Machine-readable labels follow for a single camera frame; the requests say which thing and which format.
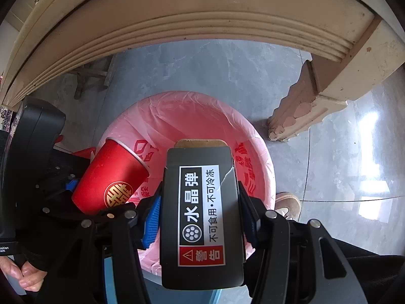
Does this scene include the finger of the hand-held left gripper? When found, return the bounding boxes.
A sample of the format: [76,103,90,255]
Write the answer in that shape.
[38,175,81,204]
[40,203,139,221]

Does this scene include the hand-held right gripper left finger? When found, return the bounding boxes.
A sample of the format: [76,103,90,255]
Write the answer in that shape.
[35,196,163,304]

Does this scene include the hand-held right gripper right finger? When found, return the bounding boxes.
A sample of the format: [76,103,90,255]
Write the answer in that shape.
[238,185,359,304]

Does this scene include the red paper cup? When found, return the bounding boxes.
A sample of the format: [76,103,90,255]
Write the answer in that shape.
[71,137,151,216]

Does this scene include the black box with white label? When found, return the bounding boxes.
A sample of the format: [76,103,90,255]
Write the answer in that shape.
[159,139,246,291]

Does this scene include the bin with pink bag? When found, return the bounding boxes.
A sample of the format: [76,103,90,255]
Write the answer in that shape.
[95,91,276,304]

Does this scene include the person's left hand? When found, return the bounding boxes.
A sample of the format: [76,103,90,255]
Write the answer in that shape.
[0,256,45,292]

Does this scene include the floral patterned cloth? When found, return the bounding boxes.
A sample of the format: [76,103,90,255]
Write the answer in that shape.
[0,103,18,132]

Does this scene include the beige shoe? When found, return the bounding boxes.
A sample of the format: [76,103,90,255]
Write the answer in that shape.
[275,192,303,221]

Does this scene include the wooden stool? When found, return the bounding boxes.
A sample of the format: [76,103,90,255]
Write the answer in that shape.
[63,54,116,99]

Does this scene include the person's black trousers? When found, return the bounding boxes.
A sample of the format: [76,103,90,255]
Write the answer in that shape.
[332,237,405,304]

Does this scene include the cream dining table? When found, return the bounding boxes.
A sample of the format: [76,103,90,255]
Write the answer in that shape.
[0,0,405,143]

